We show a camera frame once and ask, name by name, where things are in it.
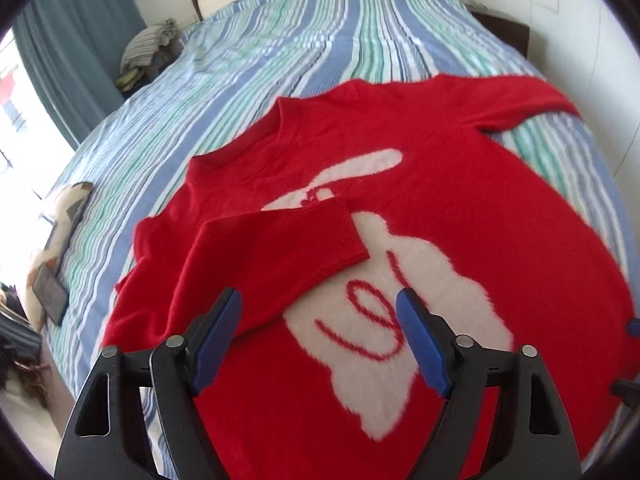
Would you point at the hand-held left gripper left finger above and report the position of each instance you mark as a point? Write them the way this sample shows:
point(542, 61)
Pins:
point(220, 332)

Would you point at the dark tablet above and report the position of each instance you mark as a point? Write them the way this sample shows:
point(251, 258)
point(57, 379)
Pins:
point(67, 232)

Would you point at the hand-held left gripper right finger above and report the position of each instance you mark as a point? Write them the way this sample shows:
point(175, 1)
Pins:
point(417, 340)

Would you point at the patterned cushion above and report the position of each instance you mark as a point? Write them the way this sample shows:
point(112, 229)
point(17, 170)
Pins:
point(60, 210)

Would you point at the blue curtain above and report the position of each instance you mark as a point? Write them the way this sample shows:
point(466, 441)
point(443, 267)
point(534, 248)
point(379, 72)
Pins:
point(65, 35)

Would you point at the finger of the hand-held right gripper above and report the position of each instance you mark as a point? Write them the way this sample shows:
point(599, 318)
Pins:
point(634, 328)
point(627, 390)

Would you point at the dark wooden nightstand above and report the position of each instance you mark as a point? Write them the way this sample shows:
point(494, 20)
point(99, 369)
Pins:
point(505, 32)

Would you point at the dark bags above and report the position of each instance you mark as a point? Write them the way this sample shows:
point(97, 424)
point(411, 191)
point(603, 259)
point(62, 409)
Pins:
point(17, 340)

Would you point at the striped bed sheet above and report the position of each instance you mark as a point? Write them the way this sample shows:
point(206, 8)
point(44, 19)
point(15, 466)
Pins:
point(300, 60)

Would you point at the window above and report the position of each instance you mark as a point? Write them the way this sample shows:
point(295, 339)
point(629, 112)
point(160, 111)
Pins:
point(25, 150)

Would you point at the pile of clothes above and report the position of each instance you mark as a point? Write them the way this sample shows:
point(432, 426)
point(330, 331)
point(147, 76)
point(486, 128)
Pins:
point(147, 47)

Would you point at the red sweater with white rabbit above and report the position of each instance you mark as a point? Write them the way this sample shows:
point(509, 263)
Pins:
point(450, 200)

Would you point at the black phone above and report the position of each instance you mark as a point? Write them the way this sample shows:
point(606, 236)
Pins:
point(50, 295)

